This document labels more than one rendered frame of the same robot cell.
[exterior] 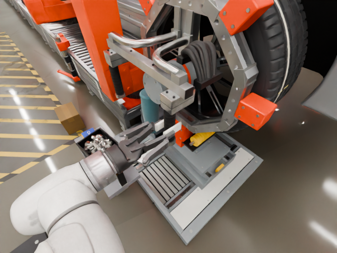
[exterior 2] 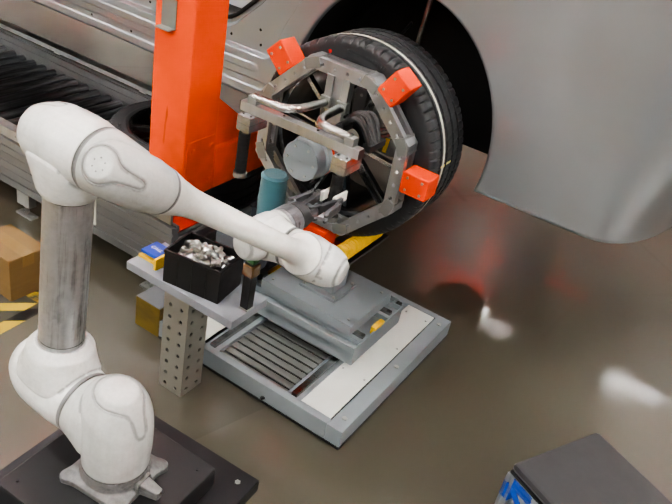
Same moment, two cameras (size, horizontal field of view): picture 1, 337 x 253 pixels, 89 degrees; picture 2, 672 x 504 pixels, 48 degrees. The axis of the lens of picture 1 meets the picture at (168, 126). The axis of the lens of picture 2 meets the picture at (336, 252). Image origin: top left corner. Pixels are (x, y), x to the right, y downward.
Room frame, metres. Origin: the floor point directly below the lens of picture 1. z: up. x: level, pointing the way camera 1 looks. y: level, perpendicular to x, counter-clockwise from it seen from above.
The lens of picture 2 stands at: (-1.41, 0.69, 1.80)
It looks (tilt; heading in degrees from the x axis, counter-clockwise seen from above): 31 degrees down; 337
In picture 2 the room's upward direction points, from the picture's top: 12 degrees clockwise
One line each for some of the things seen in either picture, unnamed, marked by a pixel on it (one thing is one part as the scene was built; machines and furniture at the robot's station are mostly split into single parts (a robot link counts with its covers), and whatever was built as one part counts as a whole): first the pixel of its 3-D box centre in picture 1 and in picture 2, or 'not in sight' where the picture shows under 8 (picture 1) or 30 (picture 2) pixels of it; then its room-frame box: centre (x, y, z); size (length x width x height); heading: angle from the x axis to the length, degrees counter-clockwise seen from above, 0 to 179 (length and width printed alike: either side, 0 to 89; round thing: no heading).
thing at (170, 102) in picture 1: (177, 97); (346, 161); (0.39, -0.03, 0.93); 0.09 x 0.05 x 0.05; 130
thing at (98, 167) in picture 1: (100, 169); (286, 222); (0.21, 0.18, 0.83); 0.09 x 0.06 x 0.09; 40
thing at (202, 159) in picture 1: (197, 133); (332, 264); (0.76, -0.20, 0.32); 0.40 x 0.30 x 0.28; 40
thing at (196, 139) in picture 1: (208, 130); (359, 241); (0.62, -0.23, 0.51); 0.29 x 0.06 x 0.06; 130
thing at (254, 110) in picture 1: (254, 111); (418, 183); (0.41, -0.28, 0.85); 0.09 x 0.08 x 0.07; 40
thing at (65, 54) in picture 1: (68, 61); not in sight; (1.84, 1.13, 0.30); 0.09 x 0.05 x 0.50; 40
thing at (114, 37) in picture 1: (143, 25); (292, 89); (0.64, 0.09, 1.03); 0.19 x 0.18 x 0.11; 130
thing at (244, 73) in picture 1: (185, 73); (331, 146); (0.65, -0.07, 0.85); 0.54 x 0.07 x 0.54; 40
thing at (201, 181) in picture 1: (193, 148); (322, 305); (0.76, -0.20, 0.13); 0.50 x 0.36 x 0.10; 40
